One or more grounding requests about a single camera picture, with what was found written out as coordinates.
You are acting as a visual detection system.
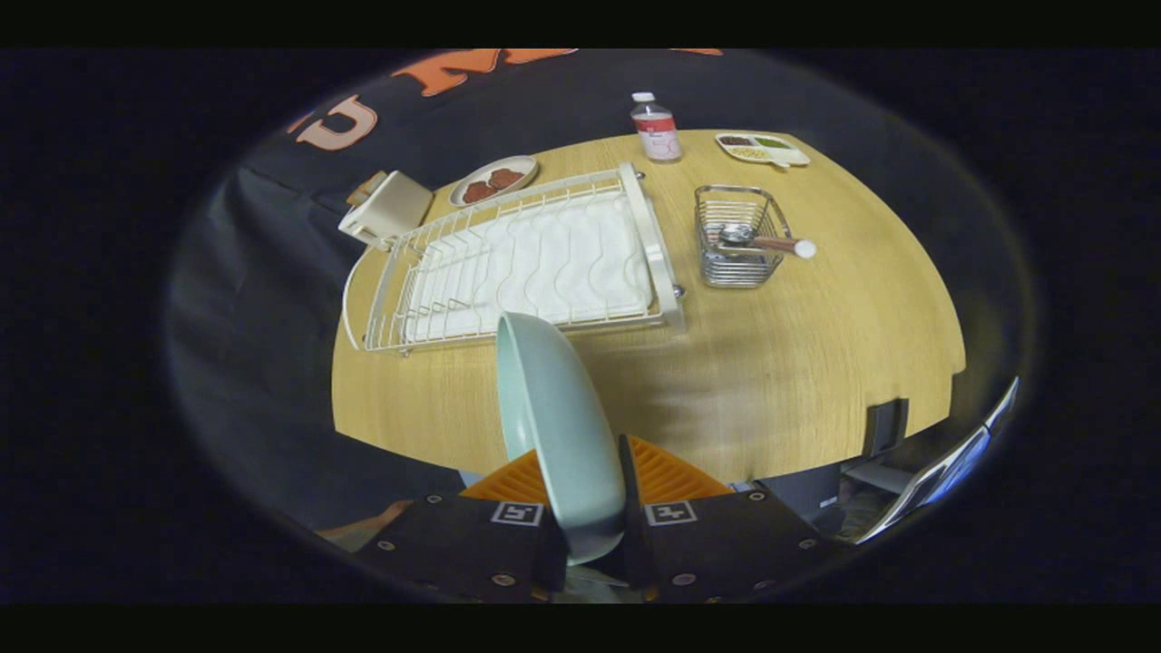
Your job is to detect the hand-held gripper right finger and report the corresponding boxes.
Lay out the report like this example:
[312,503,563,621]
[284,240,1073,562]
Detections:
[619,434,846,604]

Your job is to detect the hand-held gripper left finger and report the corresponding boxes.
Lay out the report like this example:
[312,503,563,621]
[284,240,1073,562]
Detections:
[354,449,572,604]

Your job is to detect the pale green plate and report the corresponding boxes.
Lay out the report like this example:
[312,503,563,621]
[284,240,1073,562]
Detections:
[495,311,629,568]

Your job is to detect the white wire dish rack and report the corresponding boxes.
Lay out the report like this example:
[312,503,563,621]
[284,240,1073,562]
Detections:
[341,161,688,356]

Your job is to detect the metal wire basket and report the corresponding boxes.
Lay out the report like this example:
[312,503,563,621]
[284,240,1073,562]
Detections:
[695,185,793,289]

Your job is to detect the wooden-handled metal spoon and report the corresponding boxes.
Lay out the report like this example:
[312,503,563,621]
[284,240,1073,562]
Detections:
[717,224,817,261]

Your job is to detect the round beige plate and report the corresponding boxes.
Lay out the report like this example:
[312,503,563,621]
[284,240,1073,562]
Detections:
[450,155,540,208]

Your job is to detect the white drying mat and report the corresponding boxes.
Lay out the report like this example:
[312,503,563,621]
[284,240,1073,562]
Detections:
[404,195,654,344]

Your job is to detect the white toaster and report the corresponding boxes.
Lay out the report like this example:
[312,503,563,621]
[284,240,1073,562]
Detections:
[338,170,434,252]

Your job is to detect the clear bottle with red label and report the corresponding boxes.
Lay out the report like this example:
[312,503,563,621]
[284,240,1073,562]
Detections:
[630,92,683,164]

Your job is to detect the white divided snack tray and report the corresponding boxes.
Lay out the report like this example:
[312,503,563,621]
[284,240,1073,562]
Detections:
[715,132,811,170]

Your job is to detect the black table bracket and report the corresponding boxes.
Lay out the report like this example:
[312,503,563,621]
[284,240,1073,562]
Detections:
[864,396,909,460]

